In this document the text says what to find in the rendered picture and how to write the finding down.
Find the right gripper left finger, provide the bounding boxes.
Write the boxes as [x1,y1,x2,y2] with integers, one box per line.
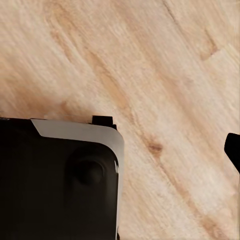
[0,133,26,193]

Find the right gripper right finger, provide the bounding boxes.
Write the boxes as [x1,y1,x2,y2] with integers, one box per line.
[224,133,240,172]

